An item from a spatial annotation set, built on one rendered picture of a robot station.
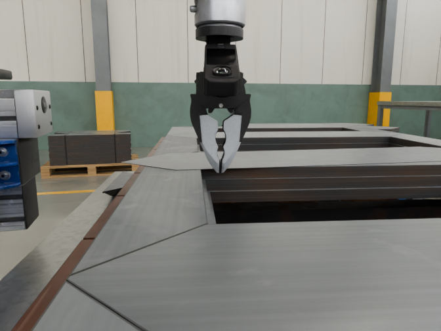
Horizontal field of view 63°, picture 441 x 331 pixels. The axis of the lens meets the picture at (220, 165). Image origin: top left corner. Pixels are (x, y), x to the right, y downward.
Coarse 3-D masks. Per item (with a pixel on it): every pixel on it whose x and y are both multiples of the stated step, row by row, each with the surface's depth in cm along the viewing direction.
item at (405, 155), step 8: (376, 152) 74; (384, 152) 74; (392, 152) 74; (400, 152) 74; (408, 152) 74; (408, 160) 64; (416, 160) 64; (424, 160) 64; (432, 160) 64; (440, 160) 64
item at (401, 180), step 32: (256, 128) 136; (288, 128) 137; (320, 128) 138; (224, 192) 57; (256, 192) 58; (288, 192) 58; (320, 192) 59; (352, 192) 59; (384, 192) 59; (416, 192) 60
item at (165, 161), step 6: (150, 156) 68; (156, 156) 68; (162, 156) 68; (168, 156) 68; (138, 162) 62; (144, 162) 62; (150, 162) 62; (156, 162) 62; (162, 162) 62; (168, 162) 62; (174, 162) 62; (162, 168) 57; (168, 168) 57; (174, 168) 57
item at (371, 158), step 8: (336, 152) 74; (344, 152) 74; (352, 152) 74; (360, 152) 74; (368, 152) 74; (360, 160) 64; (368, 160) 64; (376, 160) 64; (384, 160) 64; (392, 160) 64; (400, 160) 64
